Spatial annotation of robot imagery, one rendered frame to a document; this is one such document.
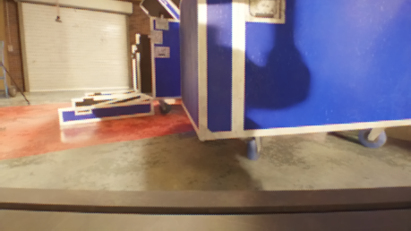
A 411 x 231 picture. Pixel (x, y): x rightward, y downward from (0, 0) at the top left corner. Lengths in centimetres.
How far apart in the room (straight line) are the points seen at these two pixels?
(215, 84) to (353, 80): 59
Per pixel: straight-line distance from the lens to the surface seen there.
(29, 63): 800
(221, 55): 73
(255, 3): 83
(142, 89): 292
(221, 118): 74
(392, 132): 173
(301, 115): 88
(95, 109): 202
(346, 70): 100
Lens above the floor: 39
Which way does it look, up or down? 7 degrees down
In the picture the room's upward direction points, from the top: straight up
